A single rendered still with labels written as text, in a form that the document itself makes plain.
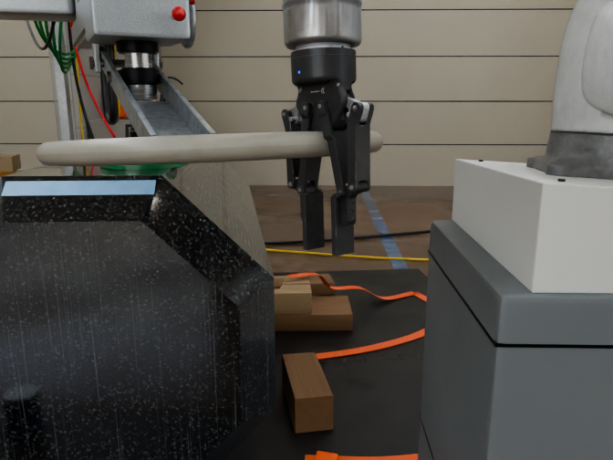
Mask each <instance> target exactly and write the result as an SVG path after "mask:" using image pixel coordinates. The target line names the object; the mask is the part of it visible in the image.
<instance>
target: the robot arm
mask: <svg viewBox="0 0 613 460"><path fill-rule="evenodd" d="M361 7H362V0H283V2H282V9H283V17H284V42H285V46H286V47H287V48H288V49H290V50H294V52H292V53H291V76H292V83H293V84H294V85H295V86H297V88H298V96H297V99H296V105H295V107H294V108H292V109H291V110H282V113H281V114H282V119H283V123H284V126H285V130H286V131H323V136H324V139H325V140H327V144H328V148H329V154H330V159H331V164H332V169H333V173H334V179H335V185H336V189H337V193H334V194H332V195H333V196H331V230H332V255H333V256H342V255H346V254H350V253H354V224H355V223H356V220H357V218H356V198H357V195H358V194H359V193H363V192H367V191H368V190H369V188H370V122H371V118H372V115H373V111H374V105H373V104H372V103H371V102H361V101H359V100H356V99H355V95H354V93H353V90H352V84H354V83H355V82H356V79H357V69H356V50H354V49H352V48H354V47H358V46H359V45H360V44H361V41H362V24H361ZM554 131H560V132H554ZM572 132H574V133H572ZM321 158H322V157H312V158H295V159H286V169H287V186H288V188H290V189H295V190H297V192H298V194H300V207H301V209H300V210H301V218H302V225H303V249H304V250H311V249H316V248H320V247H324V246H325V237H324V203H323V193H322V192H321V190H322V189H320V188H317V186H318V179H319V172H320V164H321ZM526 167H530V168H535V169H537V170H539V171H542V172H544V173H545V174H547V175H554V176H565V177H580V178H593V179H606V180H613V0H577V3H576V4H575V6H574V9H573V11H572V13H571V15H570V17H569V19H568V21H567V24H566V29H565V33H564V37H563V41H562V45H561V49H560V54H559V59H558V64H557V70H556V81H555V88H554V97H553V109H552V124H551V132H550V136H549V140H548V144H547V147H546V153H545V155H541V156H535V157H530V158H528V159H527V163H526ZM296 177H298V179H296ZM308 181H309V182H308ZM346 183H347V184H348V185H346Z"/></svg>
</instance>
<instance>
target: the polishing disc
mask: <svg viewBox="0 0 613 460"><path fill-rule="evenodd" d="M188 164H189V163H172V164H144V165H111V166H101V167H102V168H107V169H115V170H153V169H166V168H176V167H182V166H185V165H188Z"/></svg>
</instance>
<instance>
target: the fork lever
mask: <svg viewBox="0 0 613 460"><path fill-rule="evenodd" d="M101 56H102V59H101V60H100V67H101V68H102V69H103V71H104V73H105V75H106V77H107V82H108V83H110V85H111V87H112V88H113V90H114V92H115V94H116V95H117V97H118V99H119V102H120V104H121V106H122V108H123V109H124V111H125V112H126V114H127V116H128V118H129V120H130V123H131V125H132V127H133V128H134V130H135V131H136V133H137V135H138V137H150V136H173V135H198V134H216V133H215V131H214V130H213V129H212V128H211V127H210V126H209V124H208V123H207V122H206V121H205V120H204V119H203V117H202V116H201V115H200V114H199V113H198V112H197V110H196V109H195V108H194V107H193V106H192V105H191V103H190V102H189V101H188V100H187V99H186V98H185V97H184V96H183V95H182V94H181V92H180V91H179V90H178V89H177V88H176V87H175V86H174V85H173V84H172V82H171V81H170V80H169V79H168V78H167V76H166V75H165V74H164V73H163V72H162V60H161V58H159V67H158V66H157V65H156V64H155V63H154V61H153V60H152V67H153V68H156V69H157V70H159V73H160V84H158V85H156V86H157V90H158V91H159V92H160V94H161V95H162V96H163V97H164V98H165V100H166V101H136V100H135V99H134V98H133V96H132V94H131V93H130V90H129V89H128V87H127V85H126V84H125V82H124V81H123V79H122V77H121V76H120V74H119V72H118V71H117V69H116V68H125V59H110V58H109V56H108V54H107V52H106V51H101ZM89 67H90V69H93V68H94V67H95V62H94V58H93V57H89Z"/></svg>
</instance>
